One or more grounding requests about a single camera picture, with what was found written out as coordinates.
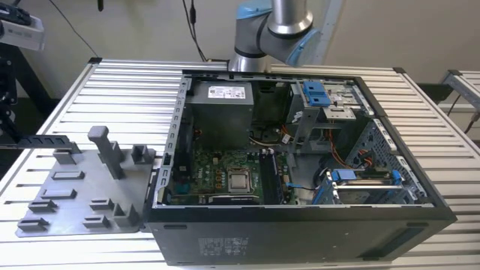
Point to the grey power supply unit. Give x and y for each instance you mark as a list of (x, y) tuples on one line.
[(221, 118)]

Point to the grey plastic parts rack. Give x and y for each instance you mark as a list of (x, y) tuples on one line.
[(93, 197)]

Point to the green motherboard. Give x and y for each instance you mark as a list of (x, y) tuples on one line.
[(208, 166)]

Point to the black stand leg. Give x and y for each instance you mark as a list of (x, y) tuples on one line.
[(32, 76)]

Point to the black box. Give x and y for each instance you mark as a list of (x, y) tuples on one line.
[(434, 92)]

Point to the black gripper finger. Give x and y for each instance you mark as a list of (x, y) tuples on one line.
[(8, 123)]

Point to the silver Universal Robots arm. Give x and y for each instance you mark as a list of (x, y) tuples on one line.
[(284, 25)]

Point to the blue drive bay latch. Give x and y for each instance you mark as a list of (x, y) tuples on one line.
[(312, 88)]

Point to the hard disk in blue carrier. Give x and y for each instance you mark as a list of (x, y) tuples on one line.
[(342, 175)]

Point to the metal slat side table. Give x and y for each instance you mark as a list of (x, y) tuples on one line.
[(464, 84)]

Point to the grey metal drive cage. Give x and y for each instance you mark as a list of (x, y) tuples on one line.
[(338, 114)]

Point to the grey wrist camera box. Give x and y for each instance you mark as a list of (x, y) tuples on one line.
[(22, 33)]

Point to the silver CPU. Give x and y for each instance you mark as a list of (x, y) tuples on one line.
[(240, 182)]

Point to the black RAM slot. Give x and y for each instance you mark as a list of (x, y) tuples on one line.
[(270, 177), (266, 177)]

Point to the black open PC case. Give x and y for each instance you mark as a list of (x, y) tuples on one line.
[(262, 233)]

